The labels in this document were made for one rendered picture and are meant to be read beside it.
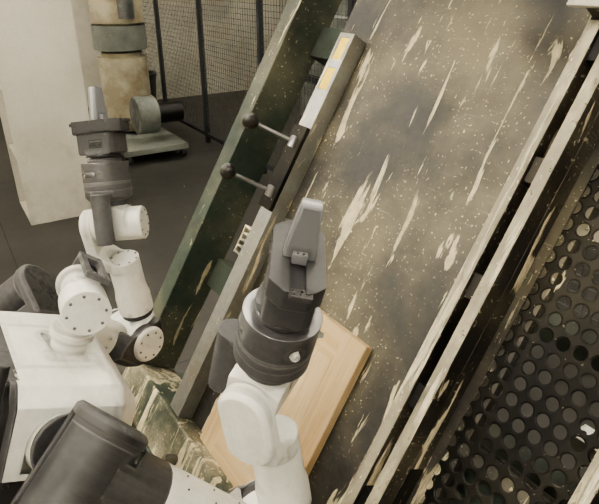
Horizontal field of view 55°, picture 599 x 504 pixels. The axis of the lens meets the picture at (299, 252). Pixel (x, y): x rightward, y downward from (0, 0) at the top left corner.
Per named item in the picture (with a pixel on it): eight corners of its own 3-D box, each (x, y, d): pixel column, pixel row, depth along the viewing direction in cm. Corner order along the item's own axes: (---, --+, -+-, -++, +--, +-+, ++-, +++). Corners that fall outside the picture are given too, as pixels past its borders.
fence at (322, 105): (183, 406, 141) (169, 405, 138) (352, 40, 129) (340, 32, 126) (192, 418, 137) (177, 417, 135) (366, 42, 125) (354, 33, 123)
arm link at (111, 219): (145, 179, 115) (152, 234, 117) (92, 183, 116) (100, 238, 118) (128, 182, 104) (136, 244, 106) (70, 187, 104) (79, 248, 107)
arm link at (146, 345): (144, 382, 122) (66, 355, 104) (106, 360, 129) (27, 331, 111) (170, 333, 124) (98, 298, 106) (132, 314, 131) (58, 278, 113)
